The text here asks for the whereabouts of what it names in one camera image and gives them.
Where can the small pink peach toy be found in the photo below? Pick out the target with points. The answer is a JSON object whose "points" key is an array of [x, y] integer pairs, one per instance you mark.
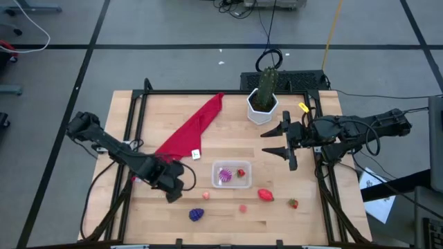
{"points": [[243, 208], [206, 195]]}

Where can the black perforated box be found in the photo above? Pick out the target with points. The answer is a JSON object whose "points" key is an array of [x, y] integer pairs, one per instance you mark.
{"points": [[301, 81]]}

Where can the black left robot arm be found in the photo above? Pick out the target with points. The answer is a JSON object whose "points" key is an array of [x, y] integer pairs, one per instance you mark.
{"points": [[110, 143]]}

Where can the red cloth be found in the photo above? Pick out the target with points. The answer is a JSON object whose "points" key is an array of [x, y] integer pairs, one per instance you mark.
{"points": [[192, 131]]}

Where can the white hexagonal plant pot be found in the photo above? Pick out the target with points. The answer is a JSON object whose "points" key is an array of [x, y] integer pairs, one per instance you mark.
{"points": [[259, 117]]}

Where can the red dragon fruit toy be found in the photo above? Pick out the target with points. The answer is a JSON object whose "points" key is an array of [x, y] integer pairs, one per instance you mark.
{"points": [[265, 195]]}

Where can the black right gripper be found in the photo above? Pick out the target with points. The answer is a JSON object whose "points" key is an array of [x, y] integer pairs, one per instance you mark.
{"points": [[299, 135]]}

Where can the red strawberry toy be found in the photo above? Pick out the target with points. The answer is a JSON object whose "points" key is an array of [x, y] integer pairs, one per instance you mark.
{"points": [[293, 203], [241, 173]]}

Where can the small white tile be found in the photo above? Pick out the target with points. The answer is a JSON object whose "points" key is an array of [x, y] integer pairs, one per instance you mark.
{"points": [[196, 154]]}

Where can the clear plastic tupperware container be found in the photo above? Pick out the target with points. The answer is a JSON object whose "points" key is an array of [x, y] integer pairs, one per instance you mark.
{"points": [[232, 185]]}

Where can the yellow tag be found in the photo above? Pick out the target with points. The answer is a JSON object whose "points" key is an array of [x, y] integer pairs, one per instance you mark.
{"points": [[304, 107]]}

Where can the white paper sheet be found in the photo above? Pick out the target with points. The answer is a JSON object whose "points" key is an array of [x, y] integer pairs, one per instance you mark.
{"points": [[375, 200]]}

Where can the purple grape bunch toy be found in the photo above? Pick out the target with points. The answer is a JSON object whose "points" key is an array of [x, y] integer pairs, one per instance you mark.
{"points": [[196, 214]]}

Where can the green cactus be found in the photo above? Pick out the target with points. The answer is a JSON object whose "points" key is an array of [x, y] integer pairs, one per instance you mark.
{"points": [[266, 88]]}

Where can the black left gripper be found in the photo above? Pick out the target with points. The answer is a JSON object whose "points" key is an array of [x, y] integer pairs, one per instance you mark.
{"points": [[169, 176]]}

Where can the black metal table frame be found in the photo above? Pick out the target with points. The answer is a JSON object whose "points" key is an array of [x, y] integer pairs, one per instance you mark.
{"points": [[221, 92]]}

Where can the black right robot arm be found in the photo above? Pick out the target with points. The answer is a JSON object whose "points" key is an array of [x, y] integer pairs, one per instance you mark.
{"points": [[360, 131]]}

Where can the grey equipment box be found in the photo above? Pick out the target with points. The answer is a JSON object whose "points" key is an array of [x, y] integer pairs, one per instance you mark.
{"points": [[273, 3]]}

